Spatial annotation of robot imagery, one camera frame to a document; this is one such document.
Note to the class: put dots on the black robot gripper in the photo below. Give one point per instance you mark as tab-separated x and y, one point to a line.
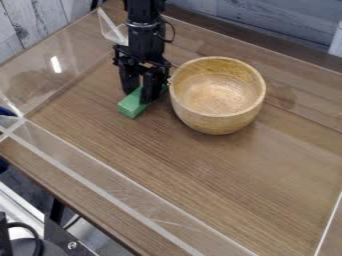
139	57

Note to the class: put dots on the green rectangular block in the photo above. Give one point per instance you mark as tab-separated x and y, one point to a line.
129	106

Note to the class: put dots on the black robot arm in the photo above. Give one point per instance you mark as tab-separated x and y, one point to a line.
144	11

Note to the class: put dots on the light wooden bowl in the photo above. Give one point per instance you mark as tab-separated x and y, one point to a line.
216	94

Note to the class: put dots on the black table leg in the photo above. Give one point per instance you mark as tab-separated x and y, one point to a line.
56	211

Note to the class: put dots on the clear acrylic tray enclosure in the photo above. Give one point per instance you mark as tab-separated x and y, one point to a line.
170	191

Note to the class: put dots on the black metal table bracket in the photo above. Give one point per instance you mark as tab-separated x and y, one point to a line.
60	243

